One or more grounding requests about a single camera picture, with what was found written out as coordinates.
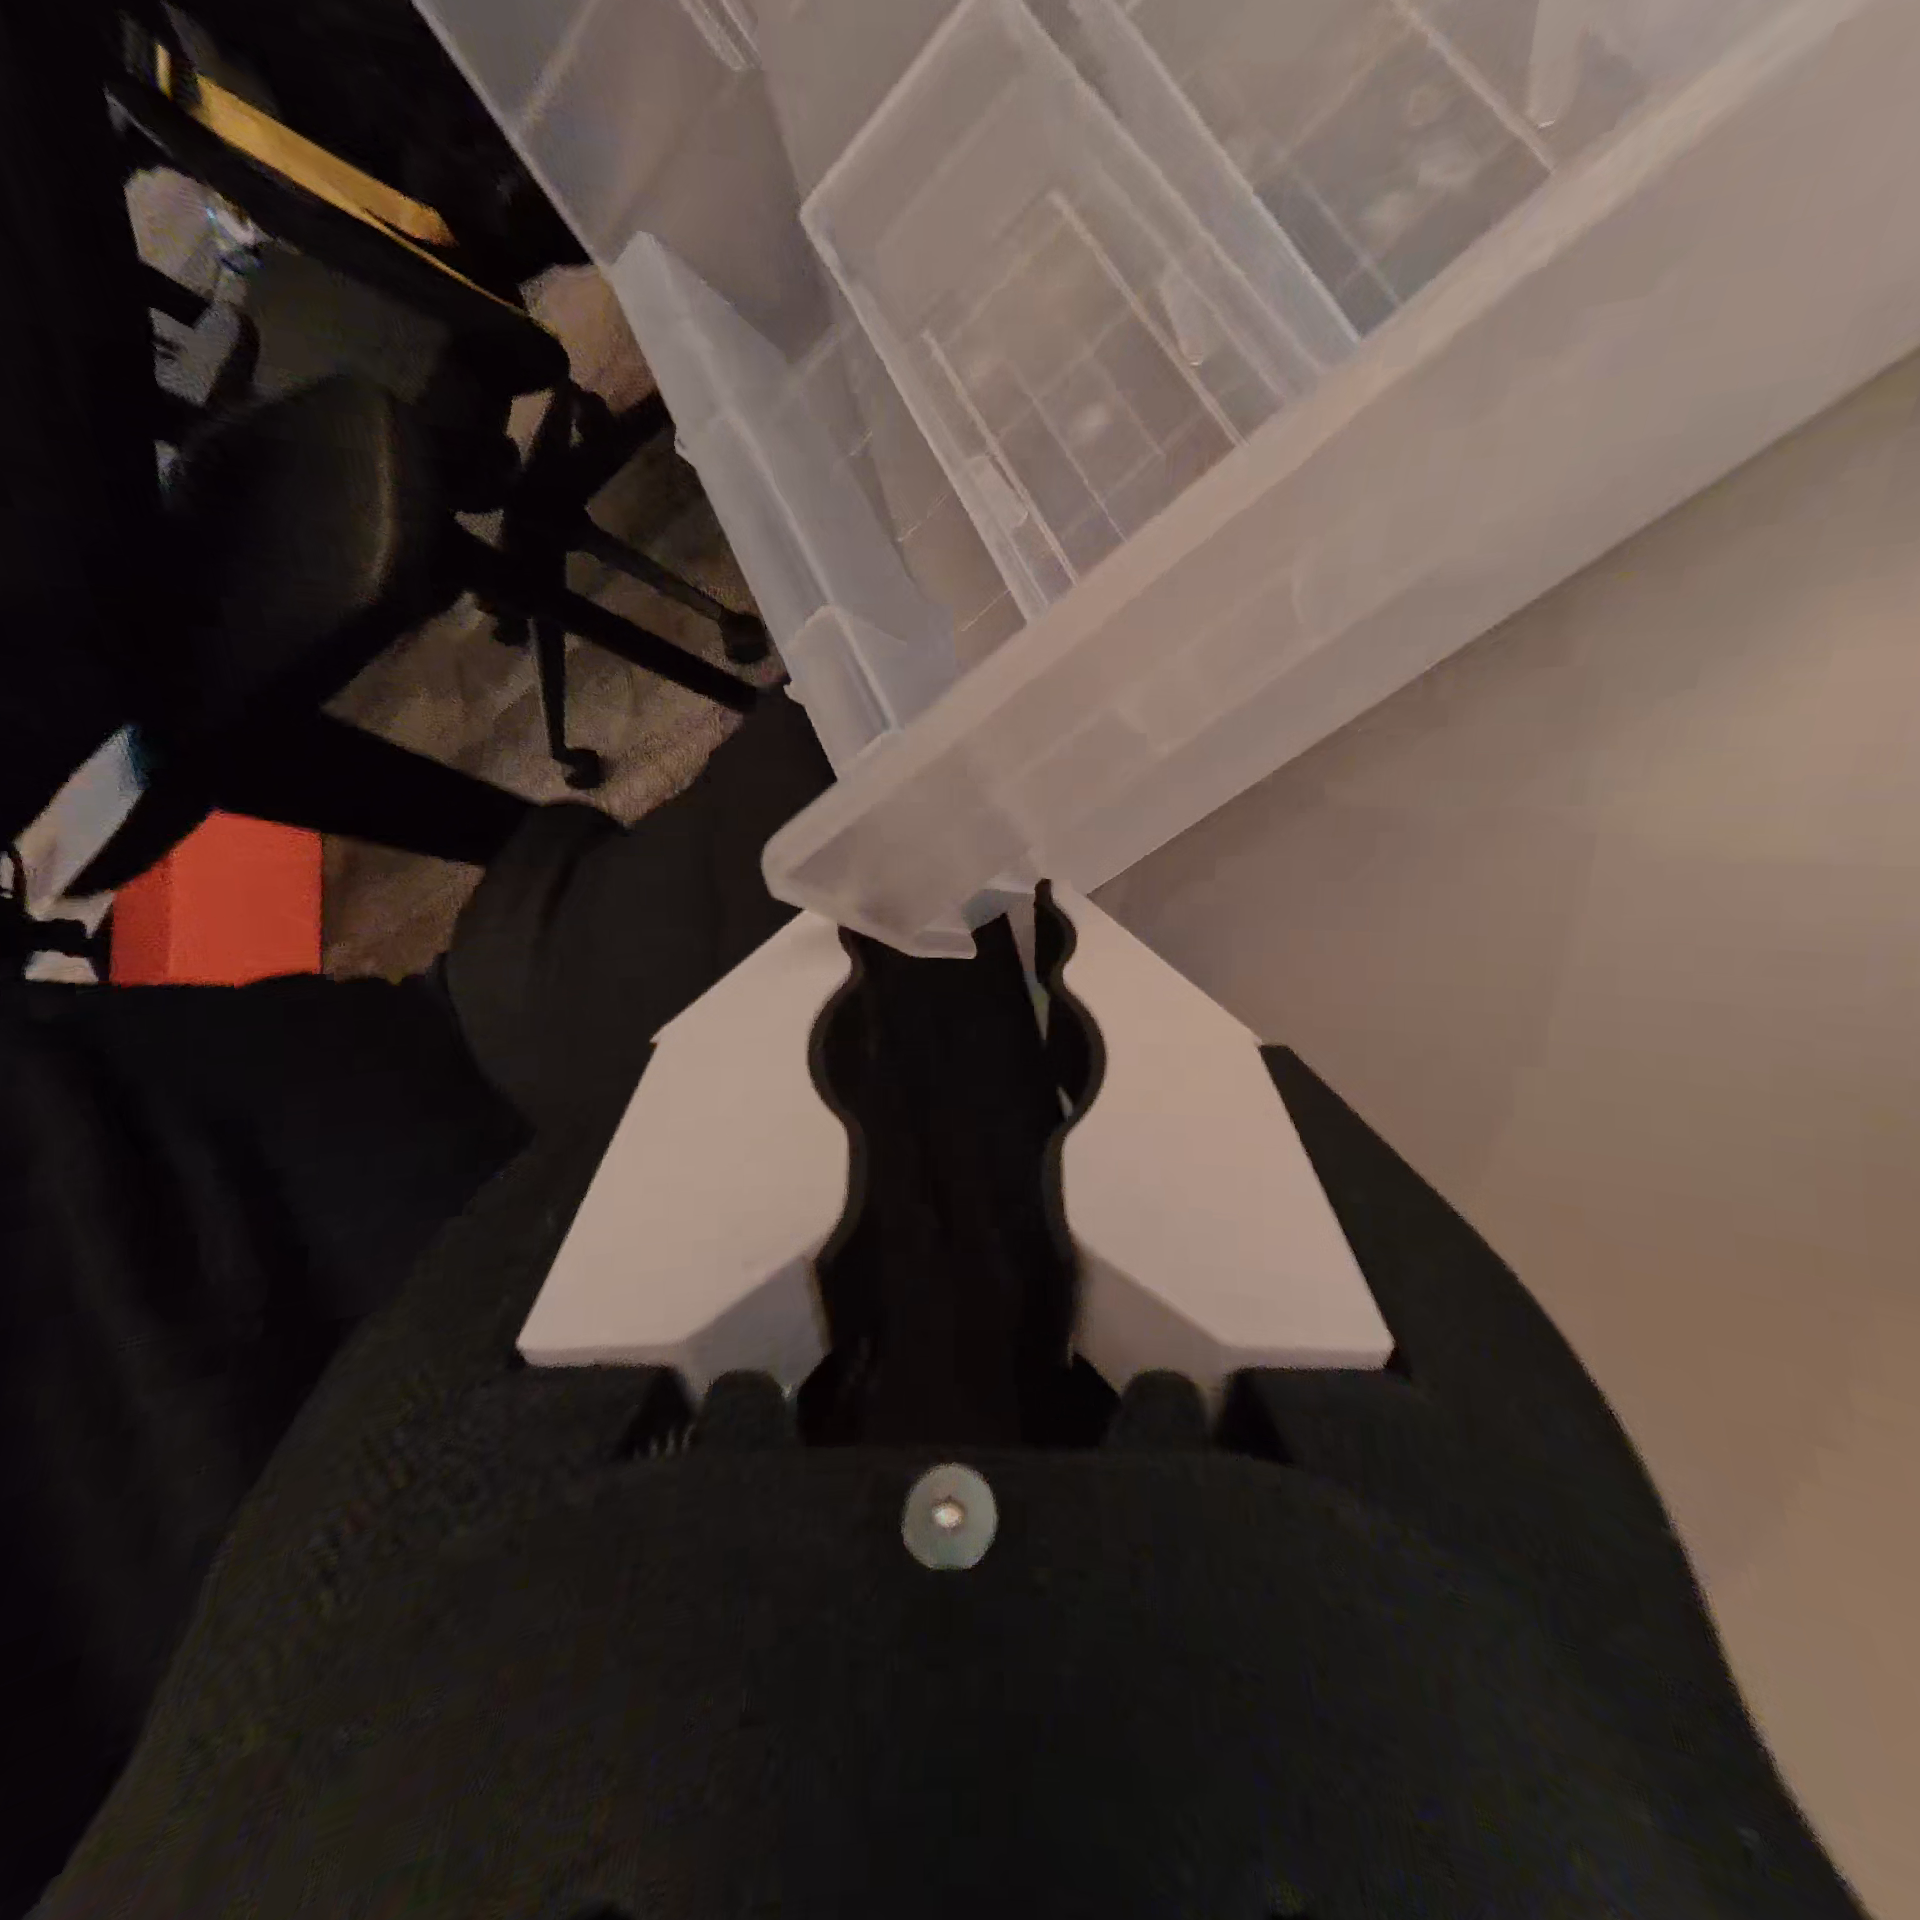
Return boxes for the person's black clothing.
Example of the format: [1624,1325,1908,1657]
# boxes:
[0,712,844,1920]

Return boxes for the black desk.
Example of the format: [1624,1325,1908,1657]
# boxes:
[106,0,578,393]

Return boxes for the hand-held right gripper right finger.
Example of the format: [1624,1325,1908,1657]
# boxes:
[1034,882,1392,1379]

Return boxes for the small clear plastic drawer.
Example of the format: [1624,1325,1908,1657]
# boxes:
[1047,0,1563,340]
[801,0,1361,619]

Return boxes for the translucent plastic bin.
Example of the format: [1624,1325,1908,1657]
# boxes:
[412,0,1920,963]

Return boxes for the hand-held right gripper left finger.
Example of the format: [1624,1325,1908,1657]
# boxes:
[518,912,875,1391]

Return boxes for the orange box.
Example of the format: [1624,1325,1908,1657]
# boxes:
[108,810,327,987]

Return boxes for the black office chair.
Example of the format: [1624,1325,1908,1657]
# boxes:
[142,351,784,791]

